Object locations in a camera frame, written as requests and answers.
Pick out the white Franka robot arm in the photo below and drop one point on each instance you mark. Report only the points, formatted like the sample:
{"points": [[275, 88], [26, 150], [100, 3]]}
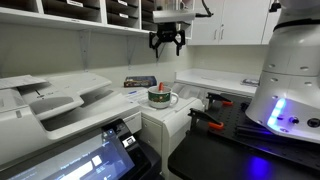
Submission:
{"points": [[293, 66]]}

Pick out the black robot table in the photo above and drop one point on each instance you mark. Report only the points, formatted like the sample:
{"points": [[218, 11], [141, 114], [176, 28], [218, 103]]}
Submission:
{"points": [[213, 160]]}

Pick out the dark flat tray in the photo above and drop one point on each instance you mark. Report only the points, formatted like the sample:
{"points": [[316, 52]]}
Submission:
{"points": [[140, 81]]}

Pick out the printer touch screen panel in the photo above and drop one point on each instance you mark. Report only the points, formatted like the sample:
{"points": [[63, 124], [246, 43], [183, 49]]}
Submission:
{"points": [[83, 160]]}

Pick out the white counter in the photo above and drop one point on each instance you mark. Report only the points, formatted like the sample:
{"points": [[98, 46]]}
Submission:
{"points": [[213, 80]]}

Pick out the white wall cabinet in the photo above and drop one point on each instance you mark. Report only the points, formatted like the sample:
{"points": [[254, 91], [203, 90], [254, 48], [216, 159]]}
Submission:
{"points": [[240, 20]]}

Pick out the white shelf bracket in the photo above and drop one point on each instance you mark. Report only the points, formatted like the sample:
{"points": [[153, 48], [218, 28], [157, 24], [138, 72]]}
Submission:
{"points": [[131, 51]]}

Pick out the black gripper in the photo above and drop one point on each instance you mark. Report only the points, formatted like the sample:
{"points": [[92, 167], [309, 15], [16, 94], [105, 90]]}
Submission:
{"points": [[166, 31]]}

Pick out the printed papers with blue mark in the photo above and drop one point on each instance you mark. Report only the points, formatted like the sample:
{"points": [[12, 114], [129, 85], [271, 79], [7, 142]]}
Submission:
{"points": [[136, 94]]}

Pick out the small dark item on counter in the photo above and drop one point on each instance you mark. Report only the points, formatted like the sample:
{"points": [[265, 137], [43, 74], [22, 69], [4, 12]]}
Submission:
{"points": [[250, 82]]}

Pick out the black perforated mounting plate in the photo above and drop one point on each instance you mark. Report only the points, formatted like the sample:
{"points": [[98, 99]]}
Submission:
{"points": [[233, 126]]}

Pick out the red capped marker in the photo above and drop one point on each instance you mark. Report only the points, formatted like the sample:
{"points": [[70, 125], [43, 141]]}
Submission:
{"points": [[161, 86]]}

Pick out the white shelf label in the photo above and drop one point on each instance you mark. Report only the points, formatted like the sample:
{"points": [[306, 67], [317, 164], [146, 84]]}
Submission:
{"points": [[122, 2], [123, 15], [74, 3]]}

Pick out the white mug with green band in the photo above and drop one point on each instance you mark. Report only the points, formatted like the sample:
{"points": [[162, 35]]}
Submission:
{"points": [[160, 98]]}

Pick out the white multifunction printer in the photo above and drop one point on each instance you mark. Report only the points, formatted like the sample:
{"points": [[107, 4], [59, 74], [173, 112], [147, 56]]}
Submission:
{"points": [[66, 106]]}

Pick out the white mail sorter shelf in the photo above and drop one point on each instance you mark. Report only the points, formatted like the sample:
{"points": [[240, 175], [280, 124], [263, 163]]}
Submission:
{"points": [[66, 18]]}

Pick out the white printer finisher unit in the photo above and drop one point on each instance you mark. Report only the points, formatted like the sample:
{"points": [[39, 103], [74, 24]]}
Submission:
{"points": [[166, 123]]}

